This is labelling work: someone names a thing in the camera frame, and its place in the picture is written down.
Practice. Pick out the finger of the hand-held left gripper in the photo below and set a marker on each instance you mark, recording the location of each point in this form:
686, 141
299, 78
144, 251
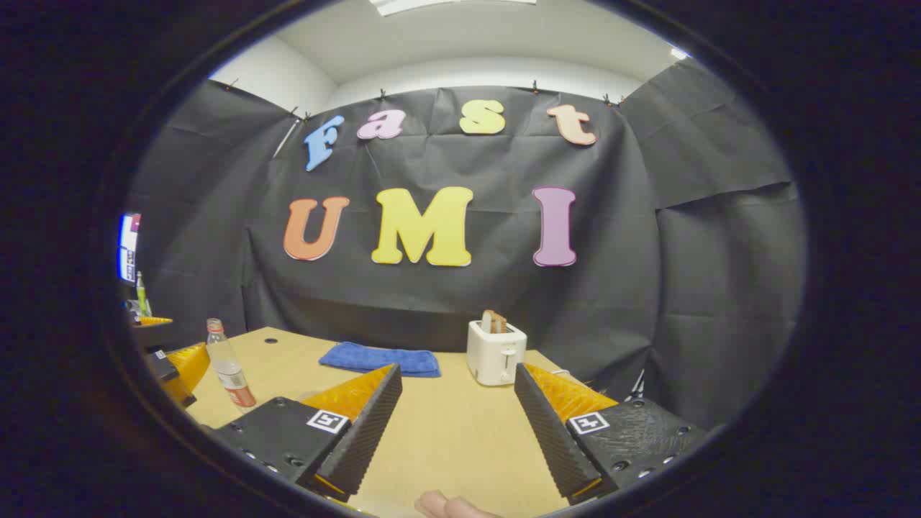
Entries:
155, 334
187, 367

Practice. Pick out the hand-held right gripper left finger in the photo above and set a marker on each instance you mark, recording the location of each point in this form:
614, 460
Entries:
370, 424

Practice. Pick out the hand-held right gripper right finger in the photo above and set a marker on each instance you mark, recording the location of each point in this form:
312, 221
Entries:
547, 432

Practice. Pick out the clear plastic water bottle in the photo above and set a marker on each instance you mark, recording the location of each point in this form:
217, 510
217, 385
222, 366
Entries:
229, 363

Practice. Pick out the green drink bottle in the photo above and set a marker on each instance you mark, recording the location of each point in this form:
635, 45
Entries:
142, 295

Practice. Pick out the blue folded towel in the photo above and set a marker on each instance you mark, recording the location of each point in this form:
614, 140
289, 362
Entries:
381, 358

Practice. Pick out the computer monitor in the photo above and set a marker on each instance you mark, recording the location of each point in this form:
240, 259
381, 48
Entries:
129, 248

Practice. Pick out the white toaster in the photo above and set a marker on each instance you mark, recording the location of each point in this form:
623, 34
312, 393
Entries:
493, 356

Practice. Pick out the black white checkered object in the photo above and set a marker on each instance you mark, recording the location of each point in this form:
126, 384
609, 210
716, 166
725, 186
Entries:
636, 386

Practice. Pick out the brown toasted bread slice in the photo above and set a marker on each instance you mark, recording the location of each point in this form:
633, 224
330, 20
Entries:
499, 324

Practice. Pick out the ceiling light panel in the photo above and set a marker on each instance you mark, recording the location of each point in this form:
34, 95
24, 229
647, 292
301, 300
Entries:
446, 6

